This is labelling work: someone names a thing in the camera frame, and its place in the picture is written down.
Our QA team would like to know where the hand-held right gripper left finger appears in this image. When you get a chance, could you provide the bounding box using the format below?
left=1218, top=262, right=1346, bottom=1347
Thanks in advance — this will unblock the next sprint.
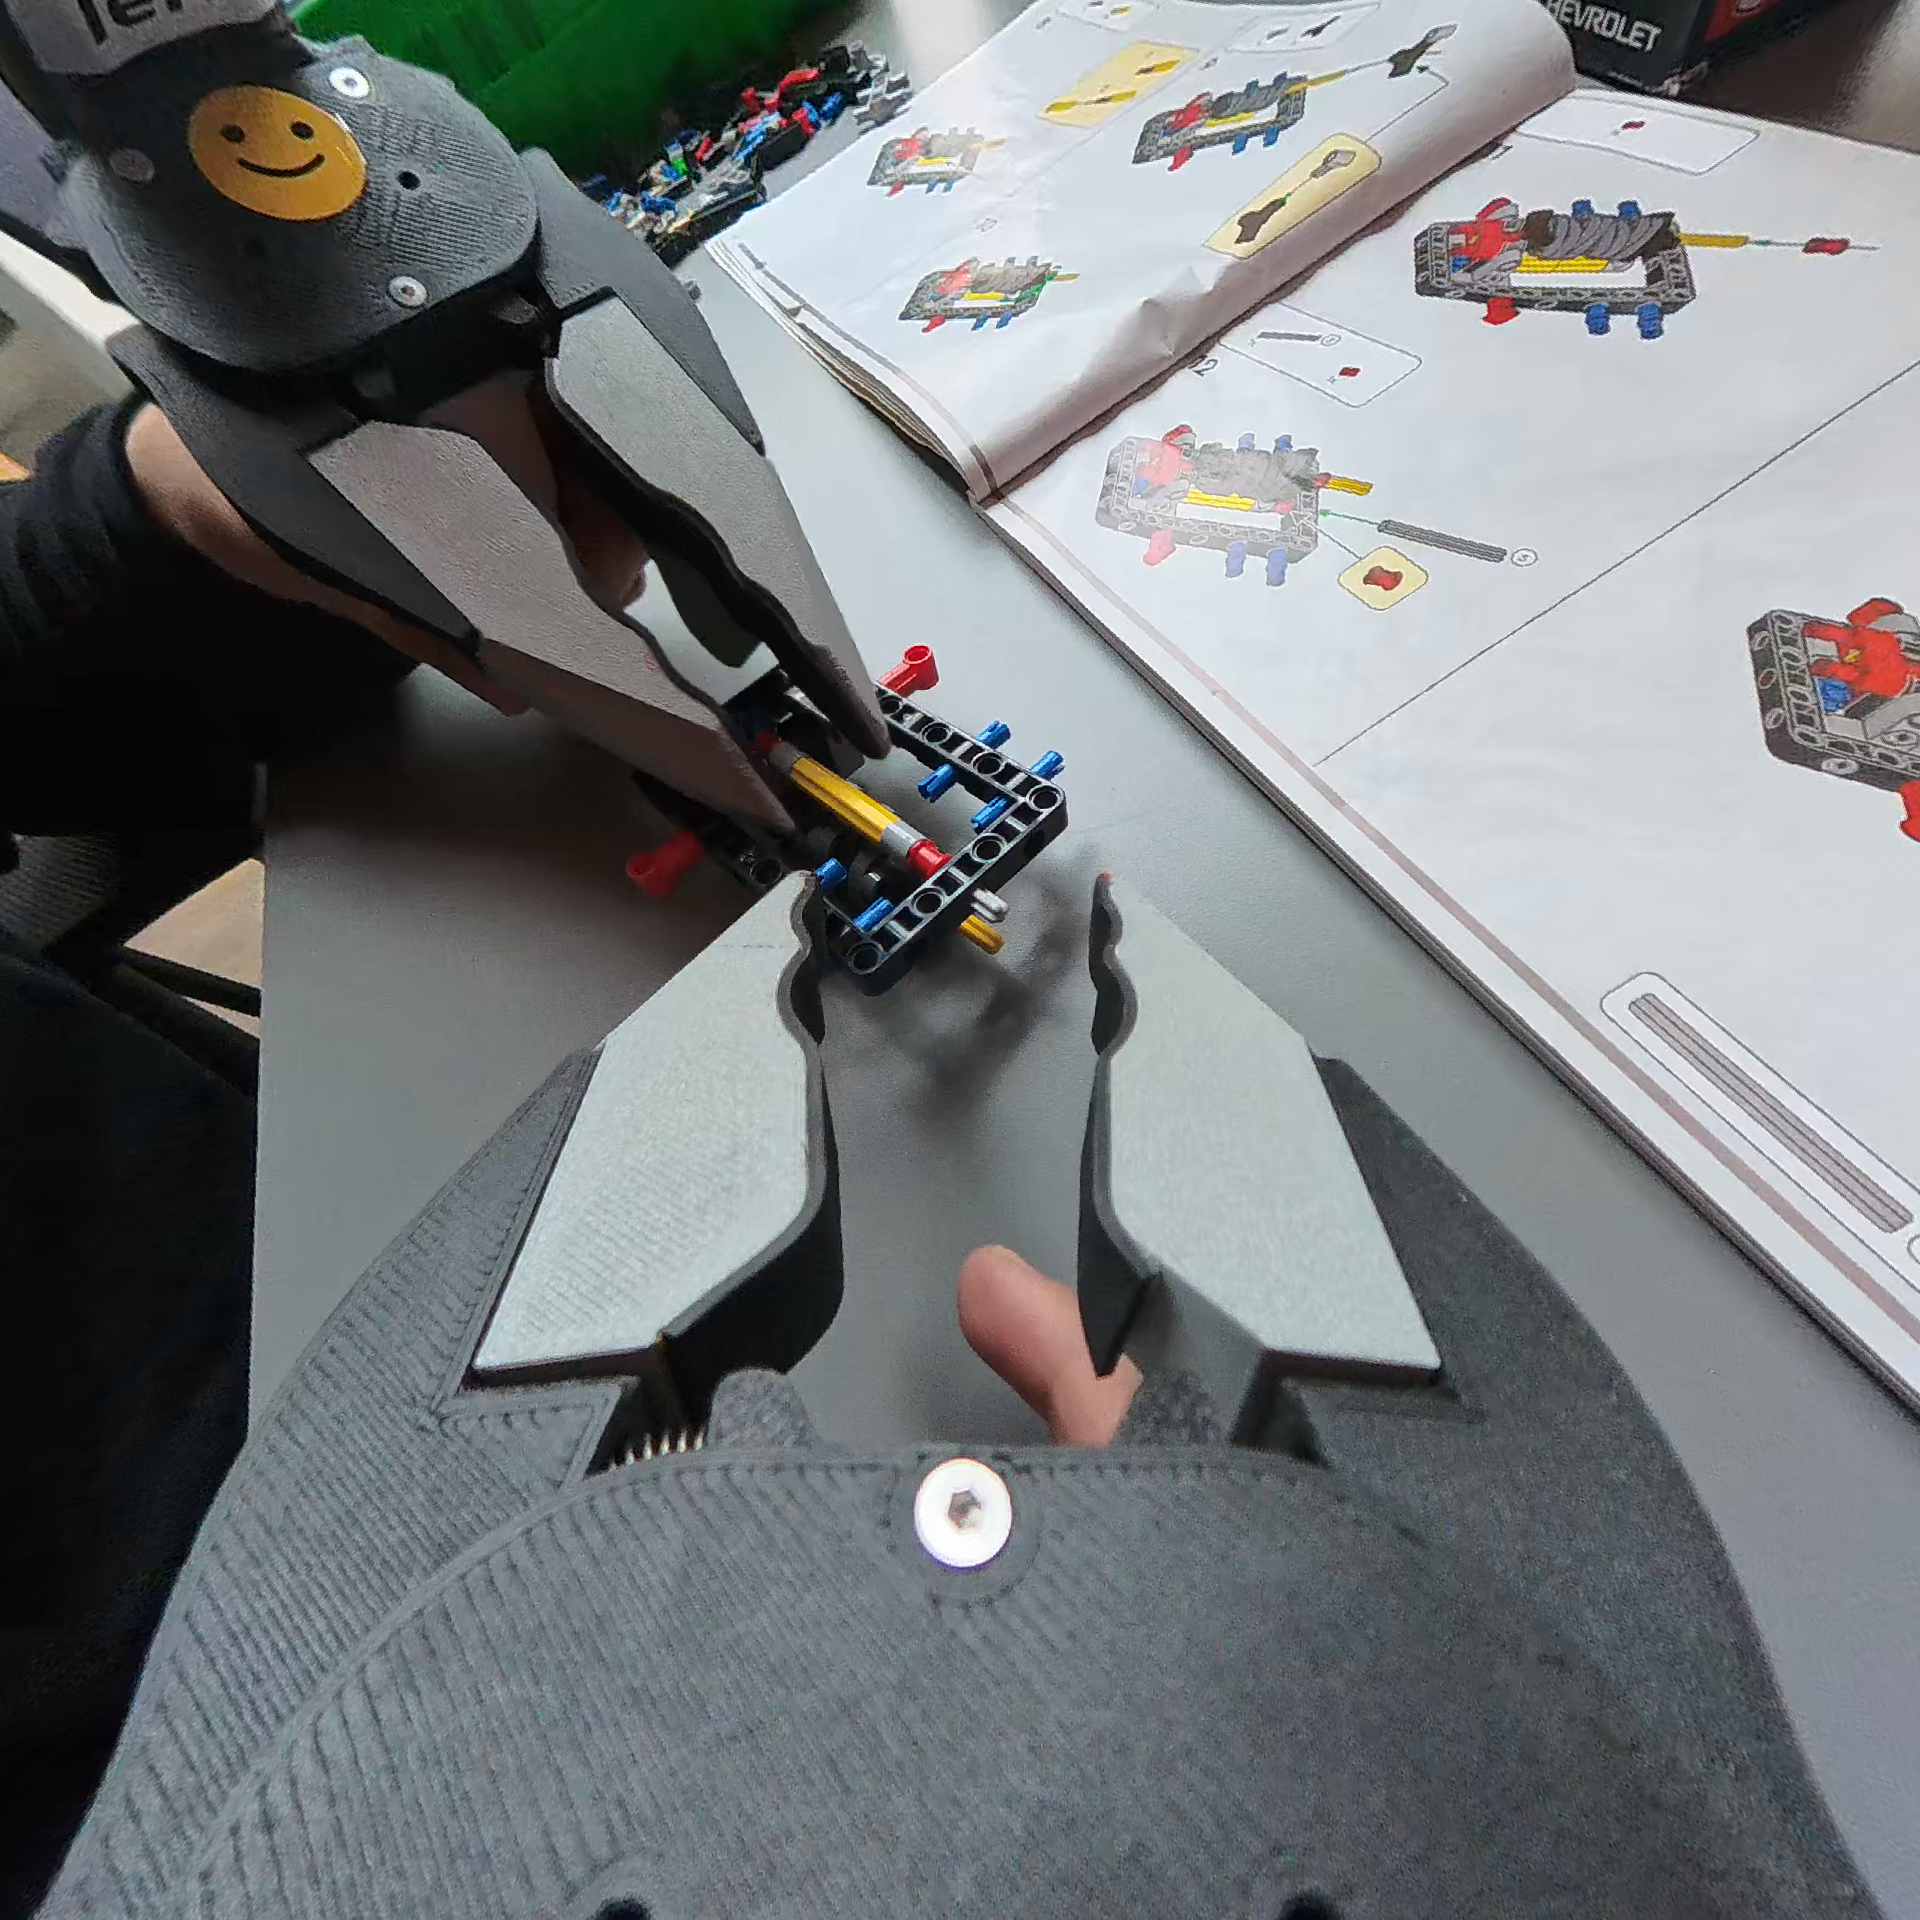
left=469, top=878, right=846, bottom=1389

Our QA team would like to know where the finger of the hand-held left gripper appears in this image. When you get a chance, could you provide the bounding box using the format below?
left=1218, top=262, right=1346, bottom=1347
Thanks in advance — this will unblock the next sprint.
left=545, top=297, right=891, bottom=758
left=304, top=380, right=799, bottom=839

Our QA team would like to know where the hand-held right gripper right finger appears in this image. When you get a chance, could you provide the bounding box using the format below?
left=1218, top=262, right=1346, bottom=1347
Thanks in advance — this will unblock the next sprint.
left=1078, top=873, right=1445, bottom=1379

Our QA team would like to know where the black lego frame assembly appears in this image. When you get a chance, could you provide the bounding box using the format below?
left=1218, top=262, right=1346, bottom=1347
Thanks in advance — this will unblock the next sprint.
left=624, top=645, right=1074, bottom=993

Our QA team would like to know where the person's left forearm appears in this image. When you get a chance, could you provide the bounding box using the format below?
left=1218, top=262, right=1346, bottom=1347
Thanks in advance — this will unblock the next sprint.
left=0, top=397, right=407, bottom=857

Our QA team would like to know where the pile of loose lego pieces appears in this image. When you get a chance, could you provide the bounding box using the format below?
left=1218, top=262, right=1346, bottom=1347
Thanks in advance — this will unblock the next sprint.
left=576, top=40, right=918, bottom=249

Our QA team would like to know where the lego instruction booklet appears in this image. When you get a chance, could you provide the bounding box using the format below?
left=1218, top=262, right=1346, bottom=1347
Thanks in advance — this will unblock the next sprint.
left=705, top=0, right=1920, bottom=1413

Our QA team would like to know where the black lego set box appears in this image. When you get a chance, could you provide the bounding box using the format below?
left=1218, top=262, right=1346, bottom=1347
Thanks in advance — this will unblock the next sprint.
left=1559, top=0, right=1920, bottom=97

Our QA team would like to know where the person's left hand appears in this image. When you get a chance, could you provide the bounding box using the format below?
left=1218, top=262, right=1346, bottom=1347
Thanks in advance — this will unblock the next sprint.
left=128, top=403, right=656, bottom=713

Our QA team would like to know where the person's right hand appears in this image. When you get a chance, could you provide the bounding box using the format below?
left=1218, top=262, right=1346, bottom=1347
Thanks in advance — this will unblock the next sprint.
left=959, top=1245, right=1145, bottom=1448

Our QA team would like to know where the green bin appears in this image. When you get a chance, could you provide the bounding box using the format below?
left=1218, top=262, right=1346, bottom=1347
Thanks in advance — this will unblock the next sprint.
left=287, top=0, right=602, bottom=143

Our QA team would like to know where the person's dark clothing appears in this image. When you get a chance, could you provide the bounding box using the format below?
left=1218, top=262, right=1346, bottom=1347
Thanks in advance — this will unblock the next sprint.
left=0, top=944, right=261, bottom=1892

